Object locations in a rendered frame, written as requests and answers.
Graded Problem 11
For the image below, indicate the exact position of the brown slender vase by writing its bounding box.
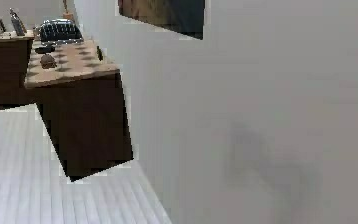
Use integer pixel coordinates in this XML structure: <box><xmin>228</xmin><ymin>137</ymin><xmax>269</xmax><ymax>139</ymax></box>
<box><xmin>61</xmin><ymin>0</ymin><xmax>75</xmax><ymax>21</ymax></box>

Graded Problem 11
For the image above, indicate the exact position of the dark brown kitchen counter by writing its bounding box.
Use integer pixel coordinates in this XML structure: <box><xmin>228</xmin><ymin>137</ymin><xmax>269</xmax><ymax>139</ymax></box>
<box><xmin>0</xmin><ymin>29</ymin><xmax>135</xmax><ymax>183</ymax></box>

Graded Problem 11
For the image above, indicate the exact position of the framed wall picture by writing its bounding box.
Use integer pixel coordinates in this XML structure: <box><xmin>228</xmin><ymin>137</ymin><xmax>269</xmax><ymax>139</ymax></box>
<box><xmin>117</xmin><ymin>0</ymin><xmax>206</xmax><ymax>41</ymax></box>

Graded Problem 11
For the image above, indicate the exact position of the dark grey upright bottle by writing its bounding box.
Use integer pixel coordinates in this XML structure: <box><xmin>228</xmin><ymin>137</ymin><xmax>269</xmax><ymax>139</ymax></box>
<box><xmin>8</xmin><ymin>7</ymin><xmax>28</xmax><ymax>37</ymax></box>

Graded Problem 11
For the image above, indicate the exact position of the black flat pan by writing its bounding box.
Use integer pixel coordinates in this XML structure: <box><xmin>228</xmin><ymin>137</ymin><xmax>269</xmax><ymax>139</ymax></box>
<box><xmin>34</xmin><ymin>45</ymin><xmax>56</xmax><ymax>55</ymax></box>

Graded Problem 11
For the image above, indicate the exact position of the black ribbed toaster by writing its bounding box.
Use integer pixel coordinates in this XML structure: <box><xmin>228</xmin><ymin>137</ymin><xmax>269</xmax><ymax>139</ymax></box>
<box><xmin>39</xmin><ymin>18</ymin><xmax>85</xmax><ymax>44</ymax></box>

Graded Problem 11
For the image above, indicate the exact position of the brown round bread loaf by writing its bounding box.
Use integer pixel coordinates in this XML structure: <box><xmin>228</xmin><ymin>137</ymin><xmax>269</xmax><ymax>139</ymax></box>
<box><xmin>40</xmin><ymin>53</ymin><xmax>58</xmax><ymax>70</ymax></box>

